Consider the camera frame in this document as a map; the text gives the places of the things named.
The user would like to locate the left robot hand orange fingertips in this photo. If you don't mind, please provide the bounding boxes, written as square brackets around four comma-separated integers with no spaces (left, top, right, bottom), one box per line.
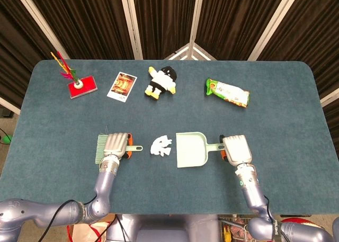
[102,132,133,160]

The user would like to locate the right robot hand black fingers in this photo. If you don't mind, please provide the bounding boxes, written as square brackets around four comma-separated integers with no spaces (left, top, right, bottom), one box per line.
[218,135,253,166]

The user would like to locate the mint green hand broom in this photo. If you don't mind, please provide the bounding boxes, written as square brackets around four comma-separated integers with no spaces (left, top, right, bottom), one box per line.
[95,134,144,165]

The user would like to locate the white paper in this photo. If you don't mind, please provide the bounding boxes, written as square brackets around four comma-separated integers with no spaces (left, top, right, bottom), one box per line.
[149,135,173,157]

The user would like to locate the mint green dustpan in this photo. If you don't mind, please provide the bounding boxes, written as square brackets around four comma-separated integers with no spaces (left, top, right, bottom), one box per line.
[175,131,226,169]

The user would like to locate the black and white plush toy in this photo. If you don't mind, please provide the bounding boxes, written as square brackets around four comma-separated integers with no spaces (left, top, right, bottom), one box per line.
[144,65,177,100]

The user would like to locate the green and white snack packet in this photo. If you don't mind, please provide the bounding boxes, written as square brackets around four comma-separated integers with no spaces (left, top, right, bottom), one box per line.
[205,77,251,109]

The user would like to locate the white card with red picture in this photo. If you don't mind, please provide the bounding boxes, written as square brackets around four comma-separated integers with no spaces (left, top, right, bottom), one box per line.
[106,71,138,103]

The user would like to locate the red rectangular flat box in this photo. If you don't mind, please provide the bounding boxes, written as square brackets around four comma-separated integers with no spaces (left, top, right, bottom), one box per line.
[67,75,98,100]

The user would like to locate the blue felt table mat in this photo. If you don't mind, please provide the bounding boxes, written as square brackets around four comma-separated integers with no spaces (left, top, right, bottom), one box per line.
[0,59,339,216]

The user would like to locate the colourful feather shuttlecock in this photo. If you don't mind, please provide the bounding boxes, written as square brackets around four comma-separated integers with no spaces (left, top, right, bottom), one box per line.
[50,51,83,90]

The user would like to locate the grey robot torso base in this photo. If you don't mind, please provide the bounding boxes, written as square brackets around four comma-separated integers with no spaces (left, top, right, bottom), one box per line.
[105,214,220,242]

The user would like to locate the dark pleated folding screen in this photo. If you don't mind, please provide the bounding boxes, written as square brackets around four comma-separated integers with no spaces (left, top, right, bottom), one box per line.
[0,0,339,115]

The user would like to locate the metal wire shopping basket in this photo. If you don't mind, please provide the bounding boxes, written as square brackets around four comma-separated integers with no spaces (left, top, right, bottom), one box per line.
[218,214,255,242]

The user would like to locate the black cable beside torso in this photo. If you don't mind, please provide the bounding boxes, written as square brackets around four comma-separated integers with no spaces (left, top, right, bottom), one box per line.
[95,214,127,242]

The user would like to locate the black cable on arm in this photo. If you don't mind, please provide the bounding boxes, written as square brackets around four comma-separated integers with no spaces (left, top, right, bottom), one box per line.
[39,195,99,242]

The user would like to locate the white bag with red handles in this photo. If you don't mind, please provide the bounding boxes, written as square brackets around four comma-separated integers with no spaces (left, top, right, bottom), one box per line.
[67,221,114,242]

